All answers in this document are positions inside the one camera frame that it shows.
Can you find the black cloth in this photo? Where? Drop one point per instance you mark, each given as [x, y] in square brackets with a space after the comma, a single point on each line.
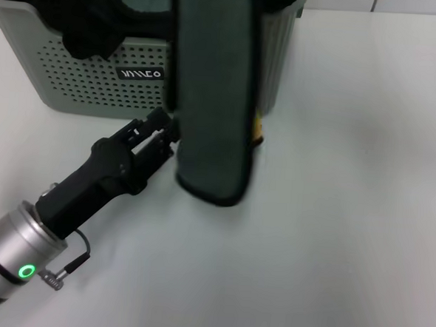
[89, 33]

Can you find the green perforated plastic storage box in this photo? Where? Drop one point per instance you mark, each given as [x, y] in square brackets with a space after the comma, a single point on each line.
[96, 89]

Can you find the green and yellow towel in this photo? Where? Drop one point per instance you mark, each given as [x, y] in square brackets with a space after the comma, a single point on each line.
[214, 96]

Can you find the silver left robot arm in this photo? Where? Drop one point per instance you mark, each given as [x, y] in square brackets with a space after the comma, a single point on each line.
[9, 243]

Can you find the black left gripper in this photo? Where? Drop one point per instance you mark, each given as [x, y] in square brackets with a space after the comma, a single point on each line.
[91, 185]

